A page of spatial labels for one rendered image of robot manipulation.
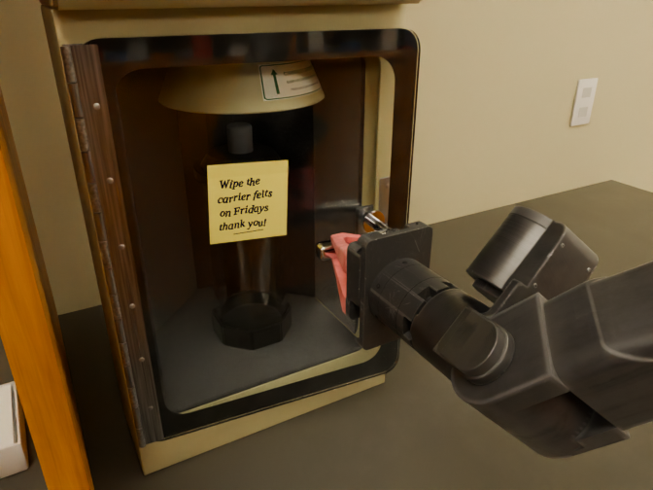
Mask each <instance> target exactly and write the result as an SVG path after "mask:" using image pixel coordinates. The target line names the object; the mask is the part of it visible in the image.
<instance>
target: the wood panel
mask: <svg viewBox="0 0 653 490"><path fill-rule="evenodd" d="M0 336H1V339H2V342H3V345H4V349H5V352H6V355H7V358H8V361H9V365H10V368H11V371H12V374H13V378H14V381H15V383H16V386H17V392H18V395H19V398H20V402H21V405H22V408H23V411H24V414H25V418H26V421H27V424H28V427H29V431H30V434H31V436H32V439H33V443H34V446H35V449H36V452H37V456H38V459H39V462H40V465H41V469H42V472H43V475H44V478H45V481H46V484H47V487H48V490H94V487H93V482H92V477H91V473H90V468H89V463H88V458H87V454H86V446H85V441H84V436H83V432H82V427H81V422H80V417H79V413H78V409H77V404H76V399H75V395H74V390H73V385H72V380H71V376H70V371H69V367H68V362H67V358H66V353H65V348H64V343H63V339H62V334H61V329H60V325H59V320H58V316H57V312H56V308H55V304H54V300H53V296H52V289H51V285H50V281H49V277H48V274H47V270H46V266H45V262H44V258H43V254H42V250H41V246H40V242H39V238H38V234H37V230H36V227H35V223H34V219H33V215H32V211H31V207H30V203H29V199H28V195H27V191H26V187H25V184H24V180H23V176H22V172H21V168H20V164H19V160H18V156H17V149H16V145H15V141H14V137H13V133H12V130H11V126H10V122H9V118H8V114H7V110H6V106H5V102H4V98H3V94H2V90H1V87H0Z"/></svg>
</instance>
